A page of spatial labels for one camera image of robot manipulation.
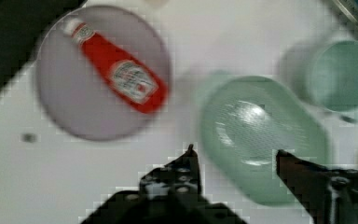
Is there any green mug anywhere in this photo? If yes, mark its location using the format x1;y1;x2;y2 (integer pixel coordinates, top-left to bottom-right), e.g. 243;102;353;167
279;39;358;113

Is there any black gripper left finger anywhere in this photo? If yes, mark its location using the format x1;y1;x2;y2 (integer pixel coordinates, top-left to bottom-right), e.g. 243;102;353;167
139;144;202;200

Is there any red ketchup bottle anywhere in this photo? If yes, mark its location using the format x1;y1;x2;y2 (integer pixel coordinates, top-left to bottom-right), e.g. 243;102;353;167
62;18;168;114

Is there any green plastic strainer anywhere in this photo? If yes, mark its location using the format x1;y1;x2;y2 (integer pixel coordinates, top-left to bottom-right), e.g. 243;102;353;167
199;76;332;205

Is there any grey round plate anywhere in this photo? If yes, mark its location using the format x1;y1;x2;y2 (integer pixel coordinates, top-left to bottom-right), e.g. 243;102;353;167
35;6;172;141

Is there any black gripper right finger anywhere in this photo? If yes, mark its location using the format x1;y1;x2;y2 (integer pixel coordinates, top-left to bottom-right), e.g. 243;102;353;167
276;149;358;224

